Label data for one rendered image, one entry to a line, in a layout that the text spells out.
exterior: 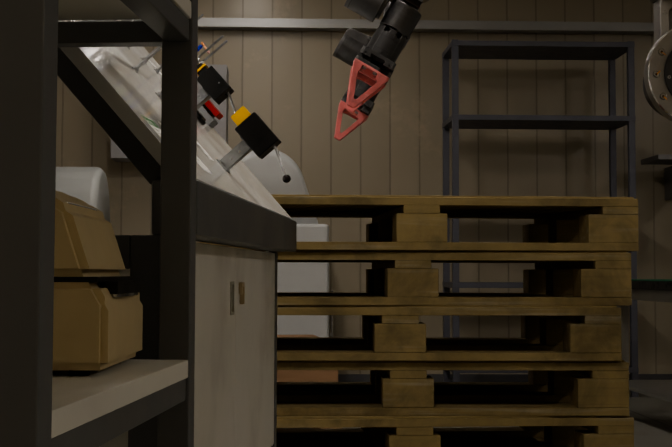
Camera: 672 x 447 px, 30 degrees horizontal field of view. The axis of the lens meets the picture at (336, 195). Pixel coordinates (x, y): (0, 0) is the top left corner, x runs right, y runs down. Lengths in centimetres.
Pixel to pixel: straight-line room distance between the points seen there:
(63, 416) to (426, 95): 770
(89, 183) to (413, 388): 412
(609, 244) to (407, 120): 475
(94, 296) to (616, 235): 286
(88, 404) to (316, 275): 653
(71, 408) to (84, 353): 23
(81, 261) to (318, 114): 734
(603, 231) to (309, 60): 490
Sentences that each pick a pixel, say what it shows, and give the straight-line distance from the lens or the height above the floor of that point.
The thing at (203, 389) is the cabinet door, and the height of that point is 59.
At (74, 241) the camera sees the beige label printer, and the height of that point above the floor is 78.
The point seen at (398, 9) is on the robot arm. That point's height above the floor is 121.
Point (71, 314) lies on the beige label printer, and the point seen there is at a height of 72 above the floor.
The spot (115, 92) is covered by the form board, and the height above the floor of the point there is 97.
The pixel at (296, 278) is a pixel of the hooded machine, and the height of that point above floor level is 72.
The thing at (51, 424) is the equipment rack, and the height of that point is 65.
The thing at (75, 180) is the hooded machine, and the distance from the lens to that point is 763.
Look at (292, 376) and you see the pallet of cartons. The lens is 574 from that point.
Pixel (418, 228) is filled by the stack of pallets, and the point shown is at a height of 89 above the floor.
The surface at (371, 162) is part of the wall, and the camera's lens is 847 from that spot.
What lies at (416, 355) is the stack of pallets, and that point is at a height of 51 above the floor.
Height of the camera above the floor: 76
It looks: 4 degrees up
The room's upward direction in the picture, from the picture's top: straight up
